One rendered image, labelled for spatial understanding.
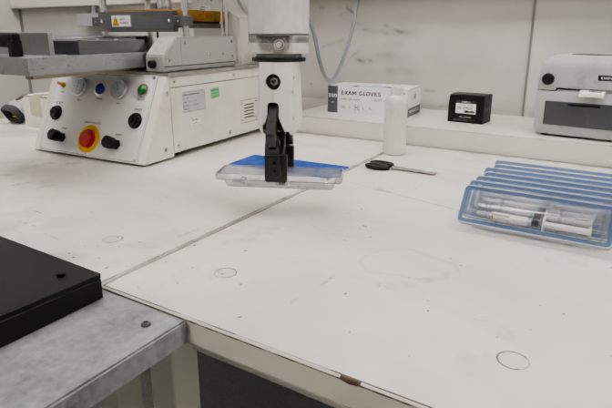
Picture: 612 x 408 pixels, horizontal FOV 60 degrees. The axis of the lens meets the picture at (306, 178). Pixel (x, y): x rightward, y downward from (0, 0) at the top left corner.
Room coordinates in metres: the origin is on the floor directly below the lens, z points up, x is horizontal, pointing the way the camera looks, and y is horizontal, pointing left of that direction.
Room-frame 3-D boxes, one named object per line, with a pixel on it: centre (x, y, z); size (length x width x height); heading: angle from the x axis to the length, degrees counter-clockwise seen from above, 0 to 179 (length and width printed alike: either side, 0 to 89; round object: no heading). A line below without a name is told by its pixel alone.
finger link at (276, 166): (0.71, 0.04, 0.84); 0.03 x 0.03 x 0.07; 83
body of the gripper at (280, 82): (0.75, 0.04, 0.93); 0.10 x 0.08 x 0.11; 173
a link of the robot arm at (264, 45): (0.75, 0.04, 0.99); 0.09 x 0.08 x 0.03; 173
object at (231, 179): (0.75, 0.04, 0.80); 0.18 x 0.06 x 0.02; 83
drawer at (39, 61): (1.07, 0.49, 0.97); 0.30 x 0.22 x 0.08; 152
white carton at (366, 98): (1.47, -0.19, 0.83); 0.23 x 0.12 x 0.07; 62
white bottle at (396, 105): (1.14, -0.20, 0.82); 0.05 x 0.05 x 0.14
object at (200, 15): (1.33, 0.33, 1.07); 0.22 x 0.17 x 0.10; 62
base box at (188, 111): (1.32, 0.33, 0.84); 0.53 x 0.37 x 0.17; 152
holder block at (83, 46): (1.11, 0.46, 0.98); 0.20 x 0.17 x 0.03; 62
